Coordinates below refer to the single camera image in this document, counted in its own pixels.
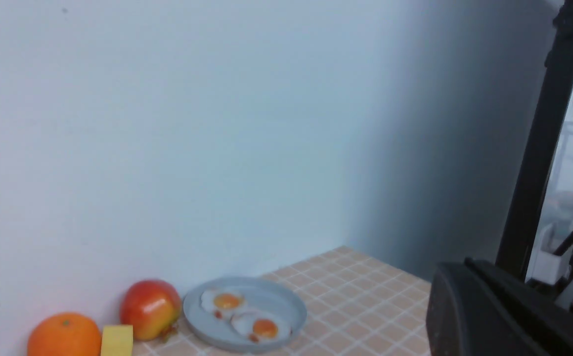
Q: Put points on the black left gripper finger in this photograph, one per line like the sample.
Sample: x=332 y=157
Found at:
x=477 y=309

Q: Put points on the white container with tools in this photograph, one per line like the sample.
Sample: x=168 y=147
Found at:
x=550 y=269

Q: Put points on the checkered beige tablecloth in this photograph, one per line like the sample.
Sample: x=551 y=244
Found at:
x=357 y=306

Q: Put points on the front fried egg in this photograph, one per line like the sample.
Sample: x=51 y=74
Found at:
x=260 y=326

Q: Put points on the fried egg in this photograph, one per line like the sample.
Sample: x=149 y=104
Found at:
x=222 y=303
x=260 y=326

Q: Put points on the black vertical pole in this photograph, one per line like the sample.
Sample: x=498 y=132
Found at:
x=516 y=245

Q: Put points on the blue-grey egg plate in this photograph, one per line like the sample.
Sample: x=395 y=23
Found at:
x=261 y=295

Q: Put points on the back fried egg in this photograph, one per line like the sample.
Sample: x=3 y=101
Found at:
x=222 y=303

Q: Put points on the red pomegranate fruit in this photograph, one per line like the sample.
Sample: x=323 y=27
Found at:
x=152 y=307

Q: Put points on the yellow cube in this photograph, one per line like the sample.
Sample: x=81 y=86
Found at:
x=117 y=340

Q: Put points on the orange fruit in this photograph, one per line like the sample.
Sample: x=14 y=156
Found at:
x=65 y=334

